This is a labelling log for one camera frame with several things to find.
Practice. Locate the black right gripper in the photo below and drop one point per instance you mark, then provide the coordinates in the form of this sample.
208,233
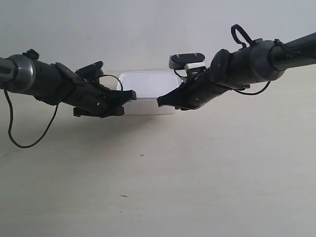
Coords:
192,95

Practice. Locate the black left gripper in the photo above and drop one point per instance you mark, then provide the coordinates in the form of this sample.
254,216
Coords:
91,99

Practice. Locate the white lidded plastic container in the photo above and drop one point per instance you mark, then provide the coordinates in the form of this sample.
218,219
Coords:
148,85

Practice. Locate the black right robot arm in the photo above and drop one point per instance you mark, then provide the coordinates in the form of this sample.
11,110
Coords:
263,61

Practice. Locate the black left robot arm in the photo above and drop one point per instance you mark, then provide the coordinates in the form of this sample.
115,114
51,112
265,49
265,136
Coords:
55,83

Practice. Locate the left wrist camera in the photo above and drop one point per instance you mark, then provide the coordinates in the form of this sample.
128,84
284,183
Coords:
91,72

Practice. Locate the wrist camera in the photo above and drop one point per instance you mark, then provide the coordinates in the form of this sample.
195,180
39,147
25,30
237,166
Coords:
91,72
187,62

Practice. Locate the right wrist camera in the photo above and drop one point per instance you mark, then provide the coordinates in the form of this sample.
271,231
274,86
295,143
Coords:
187,62

